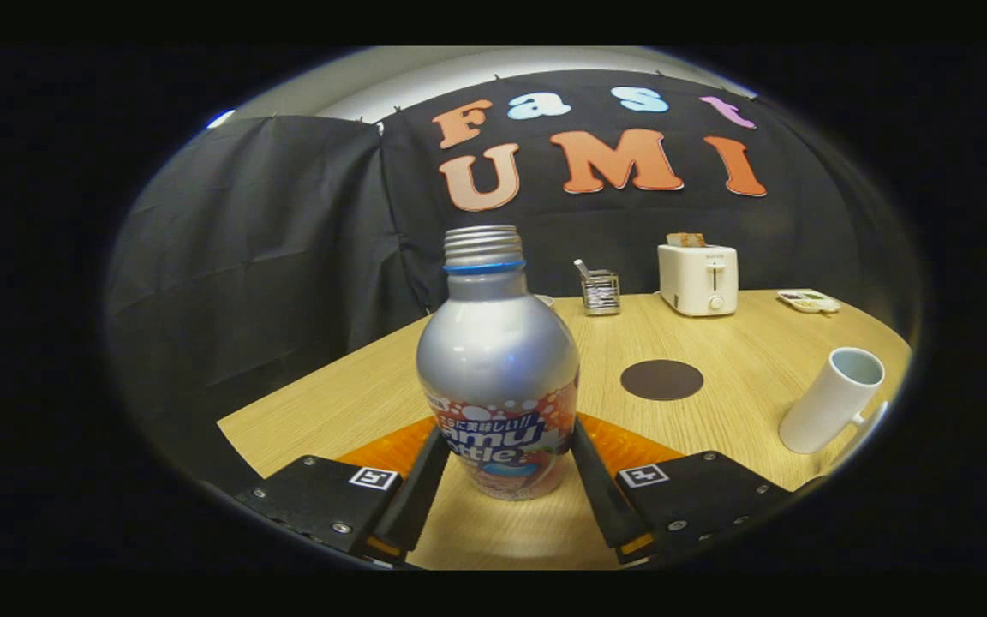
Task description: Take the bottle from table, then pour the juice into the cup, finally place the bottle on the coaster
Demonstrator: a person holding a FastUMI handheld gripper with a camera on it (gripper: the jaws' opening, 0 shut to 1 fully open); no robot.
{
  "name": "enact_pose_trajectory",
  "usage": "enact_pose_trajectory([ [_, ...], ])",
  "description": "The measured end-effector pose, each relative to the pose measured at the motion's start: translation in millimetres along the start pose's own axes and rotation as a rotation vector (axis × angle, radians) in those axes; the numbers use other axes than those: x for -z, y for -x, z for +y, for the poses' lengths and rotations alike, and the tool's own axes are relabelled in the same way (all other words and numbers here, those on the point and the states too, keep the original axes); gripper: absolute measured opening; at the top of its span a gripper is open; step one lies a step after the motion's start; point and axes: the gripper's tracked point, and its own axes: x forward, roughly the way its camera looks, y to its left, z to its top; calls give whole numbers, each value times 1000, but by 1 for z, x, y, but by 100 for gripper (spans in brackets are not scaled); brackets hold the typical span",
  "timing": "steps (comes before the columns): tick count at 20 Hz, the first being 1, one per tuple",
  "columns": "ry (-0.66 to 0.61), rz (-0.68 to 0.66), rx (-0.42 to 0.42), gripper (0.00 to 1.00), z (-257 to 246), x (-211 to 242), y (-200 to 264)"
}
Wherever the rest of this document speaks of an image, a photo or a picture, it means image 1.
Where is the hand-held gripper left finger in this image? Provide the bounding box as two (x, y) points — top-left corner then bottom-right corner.
(232, 417), (452, 566)

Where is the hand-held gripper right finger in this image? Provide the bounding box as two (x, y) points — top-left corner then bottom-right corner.
(569, 413), (807, 566)

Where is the dark brown round coaster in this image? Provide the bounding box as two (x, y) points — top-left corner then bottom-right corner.
(620, 359), (705, 402)

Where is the silver juice bottle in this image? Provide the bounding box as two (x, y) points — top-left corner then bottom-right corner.
(416, 225), (581, 501)

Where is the white cup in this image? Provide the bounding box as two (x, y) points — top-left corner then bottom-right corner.
(778, 347), (888, 468)

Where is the wooden table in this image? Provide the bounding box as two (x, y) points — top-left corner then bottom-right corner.
(217, 290), (912, 571)

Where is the white toaster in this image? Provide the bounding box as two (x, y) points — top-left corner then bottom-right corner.
(657, 243), (739, 318)

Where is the black backdrop cloth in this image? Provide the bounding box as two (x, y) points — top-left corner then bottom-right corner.
(104, 69), (923, 498)

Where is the white divided dish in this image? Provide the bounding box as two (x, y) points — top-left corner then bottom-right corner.
(777, 289), (841, 314)

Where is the metal wire basket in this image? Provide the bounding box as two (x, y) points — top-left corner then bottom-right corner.
(582, 270), (621, 316)

